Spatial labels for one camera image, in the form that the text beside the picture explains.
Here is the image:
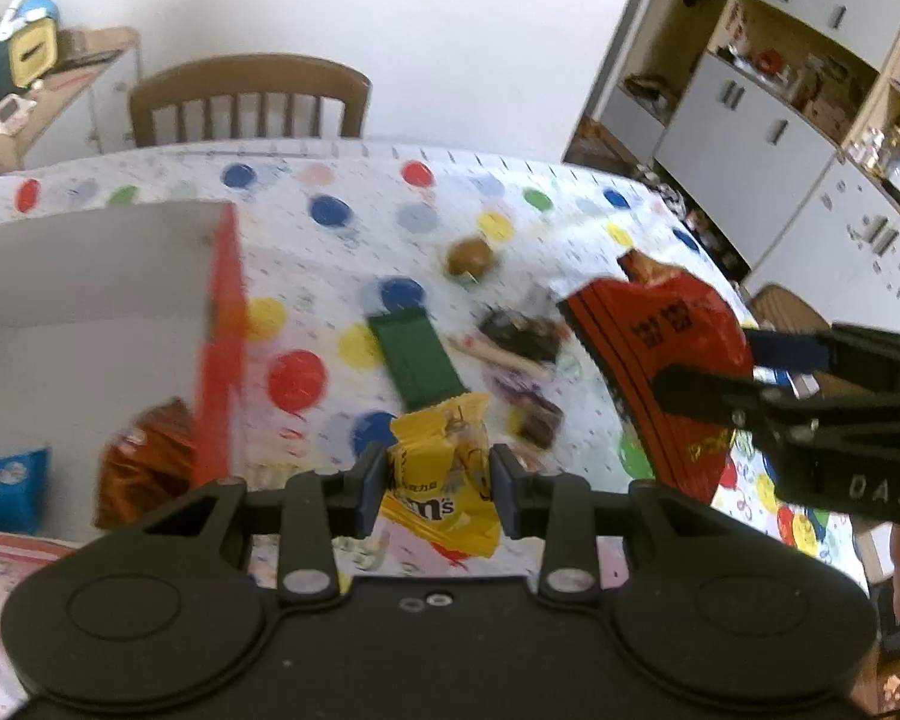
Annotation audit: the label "red snack bag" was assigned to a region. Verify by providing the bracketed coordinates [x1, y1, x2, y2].
[559, 249, 754, 504]

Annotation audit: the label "yellow m&m's packet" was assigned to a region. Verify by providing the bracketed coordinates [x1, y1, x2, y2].
[382, 394, 500, 557]

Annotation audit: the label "brown snack packet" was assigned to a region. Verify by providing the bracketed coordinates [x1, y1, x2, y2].
[94, 398, 194, 532]

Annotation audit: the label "green snack bar packet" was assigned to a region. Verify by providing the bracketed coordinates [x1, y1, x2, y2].
[367, 307, 468, 413]

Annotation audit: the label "sausage stick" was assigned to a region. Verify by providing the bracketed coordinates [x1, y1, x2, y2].
[447, 337, 551, 380]

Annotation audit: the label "blue cookie packet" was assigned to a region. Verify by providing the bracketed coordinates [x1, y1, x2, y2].
[0, 447, 52, 535]

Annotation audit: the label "wooden chair right side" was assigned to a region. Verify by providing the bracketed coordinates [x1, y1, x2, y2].
[746, 283, 831, 333]

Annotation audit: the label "wooden chair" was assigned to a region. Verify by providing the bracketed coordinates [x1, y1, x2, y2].
[128, 52, 374, 150]
[746, 283, 831, 333]

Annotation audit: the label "purple candy wrapper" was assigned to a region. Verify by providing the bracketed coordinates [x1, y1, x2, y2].
[496, 379, 564, 450]

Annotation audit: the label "dark small snack packet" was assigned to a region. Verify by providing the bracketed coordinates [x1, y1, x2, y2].
[478, 307, 571, 362]

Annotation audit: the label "balloon pattern tablecloth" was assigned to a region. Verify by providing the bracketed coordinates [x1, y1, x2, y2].
[0, 136, 872, 691]

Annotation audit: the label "round brown chocolate ball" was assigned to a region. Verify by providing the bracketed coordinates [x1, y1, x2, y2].
[445, 236, 497, 281]

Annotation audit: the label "red cardboard box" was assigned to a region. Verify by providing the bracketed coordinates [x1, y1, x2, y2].
[0, 200, 242, 543]

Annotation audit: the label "wooden chair far side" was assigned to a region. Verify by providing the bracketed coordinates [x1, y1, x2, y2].
[128, 52, 374, 150]

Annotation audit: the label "white side cabinet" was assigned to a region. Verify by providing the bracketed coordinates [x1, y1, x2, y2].
[0, 26, 141, 174]

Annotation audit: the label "white pink toy phone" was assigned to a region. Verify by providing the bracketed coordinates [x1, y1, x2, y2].
[0, 94, 37, 137]

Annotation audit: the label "teal yellow tissue box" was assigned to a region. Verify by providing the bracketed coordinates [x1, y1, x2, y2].
[0, 0, 59, 101]

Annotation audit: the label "white wall cabinets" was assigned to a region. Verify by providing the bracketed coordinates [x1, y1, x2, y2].
[596, 0, 900, 330]

